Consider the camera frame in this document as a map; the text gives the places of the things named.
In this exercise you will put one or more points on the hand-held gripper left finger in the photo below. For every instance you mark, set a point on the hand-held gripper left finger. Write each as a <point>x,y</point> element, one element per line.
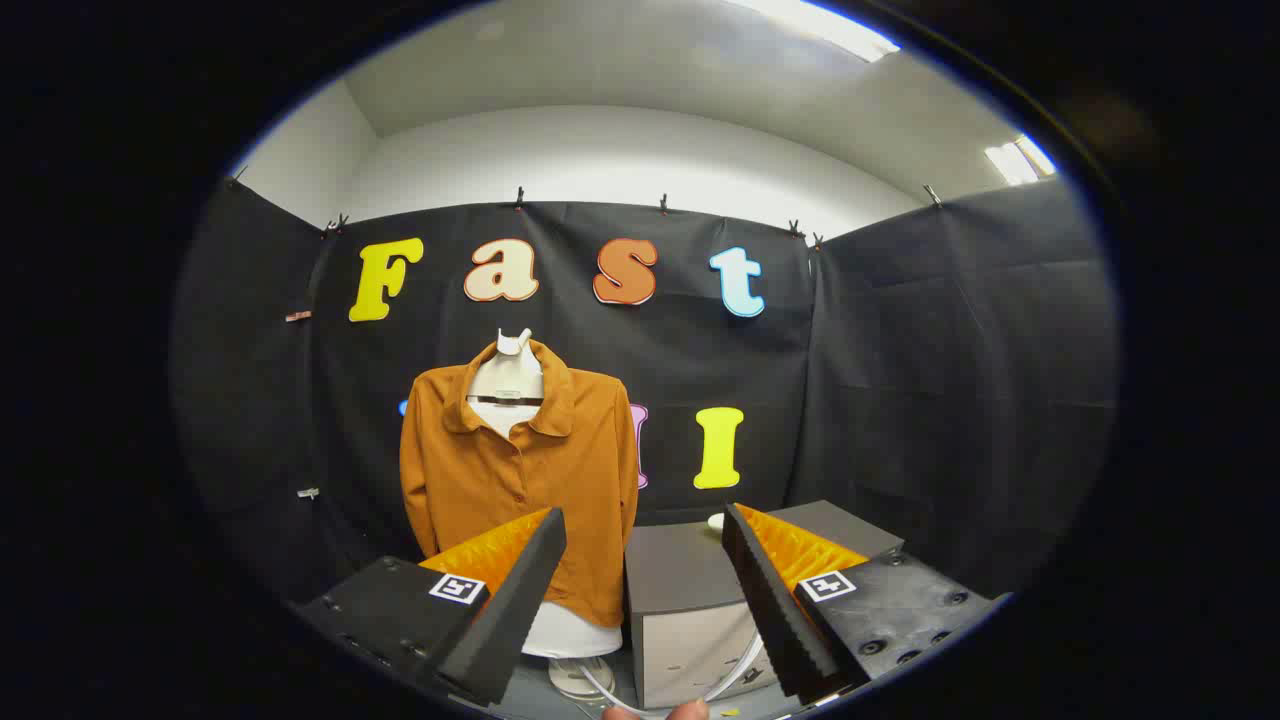
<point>515,610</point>

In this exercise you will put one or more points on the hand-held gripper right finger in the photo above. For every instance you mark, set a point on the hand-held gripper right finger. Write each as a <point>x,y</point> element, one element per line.
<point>770,610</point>

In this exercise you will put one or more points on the brown button shirt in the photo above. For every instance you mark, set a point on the brown button shirt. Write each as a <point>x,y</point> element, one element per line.
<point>480,470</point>

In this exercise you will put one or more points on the round white mannequin base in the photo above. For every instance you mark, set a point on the round white mannequin base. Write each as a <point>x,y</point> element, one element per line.
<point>580,682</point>

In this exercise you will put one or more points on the grey drawer cabinet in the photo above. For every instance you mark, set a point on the grey drawer cabinet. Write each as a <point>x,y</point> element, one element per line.
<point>680,570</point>

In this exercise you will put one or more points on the white mannequin torso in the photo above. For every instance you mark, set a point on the white mannequin torso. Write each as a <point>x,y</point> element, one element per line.
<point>508,375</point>

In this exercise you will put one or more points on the black backdrop cloth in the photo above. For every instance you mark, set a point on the black backdrop cloth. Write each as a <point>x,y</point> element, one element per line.
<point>900,350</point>

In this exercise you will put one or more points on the small ceiling light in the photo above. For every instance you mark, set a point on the small ceiling light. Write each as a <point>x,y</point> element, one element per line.
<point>1010,160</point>

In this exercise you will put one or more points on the long ceiling light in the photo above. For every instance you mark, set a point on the long ceiling light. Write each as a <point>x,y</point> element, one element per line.
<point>830,25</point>

